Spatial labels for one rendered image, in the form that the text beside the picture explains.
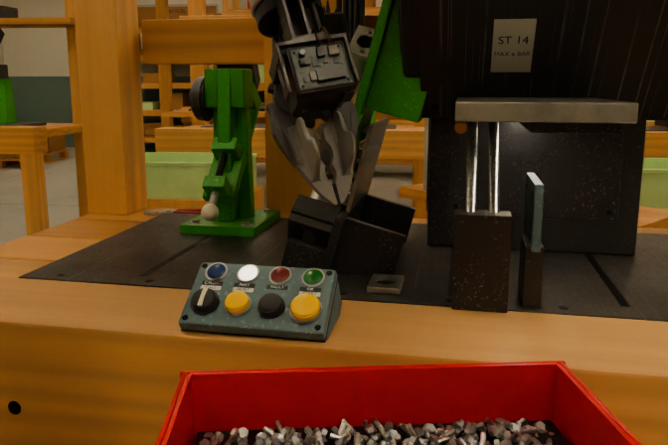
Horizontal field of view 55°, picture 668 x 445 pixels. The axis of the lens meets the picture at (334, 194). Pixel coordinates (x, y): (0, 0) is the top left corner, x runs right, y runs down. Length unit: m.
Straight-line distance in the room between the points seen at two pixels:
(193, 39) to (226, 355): 0.84
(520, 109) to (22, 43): 12.27
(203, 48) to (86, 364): 0.79
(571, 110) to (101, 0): 0.98
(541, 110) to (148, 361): 0.45
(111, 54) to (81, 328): 0.74
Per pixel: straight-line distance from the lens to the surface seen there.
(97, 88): 1.36
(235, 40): 1.33
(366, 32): 0.90
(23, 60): 12.71
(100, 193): 1.38
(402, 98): 0.80
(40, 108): 12.58
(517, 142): 0.96
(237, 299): 0.64
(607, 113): 0.62
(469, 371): 0.55
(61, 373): 0.75
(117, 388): 0.72
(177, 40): 1.38
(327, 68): 0.61
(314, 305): 0.62
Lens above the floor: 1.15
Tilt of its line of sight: 10 degrees down
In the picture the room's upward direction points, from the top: straight up
